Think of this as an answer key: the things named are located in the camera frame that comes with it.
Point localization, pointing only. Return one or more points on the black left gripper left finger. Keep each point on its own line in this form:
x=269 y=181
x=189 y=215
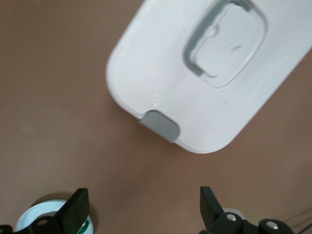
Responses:
x=70 y=212

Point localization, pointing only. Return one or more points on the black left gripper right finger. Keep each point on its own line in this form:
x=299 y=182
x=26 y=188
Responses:
x=219 y=224

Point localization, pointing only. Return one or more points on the light blue round plate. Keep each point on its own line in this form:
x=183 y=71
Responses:
x=36 y=209

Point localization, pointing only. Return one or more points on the white lunch box grey clips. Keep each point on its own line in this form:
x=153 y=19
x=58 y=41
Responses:
x=195 y=97

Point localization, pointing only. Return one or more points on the blue switch with green button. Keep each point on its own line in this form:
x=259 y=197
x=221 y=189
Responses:
x=84 y=228

